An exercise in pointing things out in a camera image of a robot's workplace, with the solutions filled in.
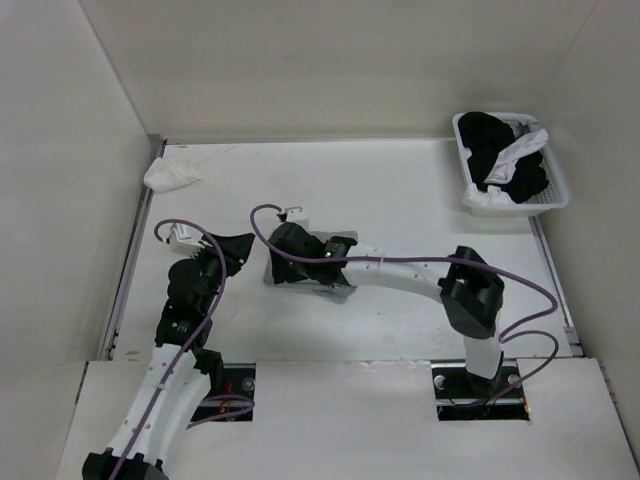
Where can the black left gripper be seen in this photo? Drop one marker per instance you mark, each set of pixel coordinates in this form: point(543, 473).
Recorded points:
point(237, 249)

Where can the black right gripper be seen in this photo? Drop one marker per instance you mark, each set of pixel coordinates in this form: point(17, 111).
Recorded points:
point(282, 269)

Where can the grey tank top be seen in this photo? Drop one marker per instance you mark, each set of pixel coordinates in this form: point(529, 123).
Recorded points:
point(326, 280)

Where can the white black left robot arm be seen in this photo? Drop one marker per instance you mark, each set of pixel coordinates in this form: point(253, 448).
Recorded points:
point(185, 383)

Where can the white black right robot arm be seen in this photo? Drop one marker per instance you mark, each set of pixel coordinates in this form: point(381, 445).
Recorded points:
point(470, 294)

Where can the white folded tank top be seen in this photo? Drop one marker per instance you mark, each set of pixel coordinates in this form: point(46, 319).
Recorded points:
point(168, 174)

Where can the black tank top in basket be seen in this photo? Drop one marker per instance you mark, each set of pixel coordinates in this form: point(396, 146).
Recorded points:
point(480, 123)

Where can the white tank top in basket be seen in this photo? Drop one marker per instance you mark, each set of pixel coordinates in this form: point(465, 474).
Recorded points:
point(505, 170)

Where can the white front cover board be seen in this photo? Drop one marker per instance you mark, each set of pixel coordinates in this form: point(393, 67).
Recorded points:
point(359, 420)

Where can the white plastic laundry basket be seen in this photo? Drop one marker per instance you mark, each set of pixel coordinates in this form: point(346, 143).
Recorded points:
point(555, 196)

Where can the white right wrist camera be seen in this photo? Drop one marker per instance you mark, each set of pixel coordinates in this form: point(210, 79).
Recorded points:
point(295, 215)

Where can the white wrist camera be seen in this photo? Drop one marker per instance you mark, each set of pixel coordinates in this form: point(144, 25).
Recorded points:
point(295, 215)
point(182, 240)

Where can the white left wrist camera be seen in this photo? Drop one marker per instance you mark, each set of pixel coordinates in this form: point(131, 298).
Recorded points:
point(182, 240)

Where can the aluminium table edge rail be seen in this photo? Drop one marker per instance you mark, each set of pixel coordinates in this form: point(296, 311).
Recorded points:
point(110, 326)

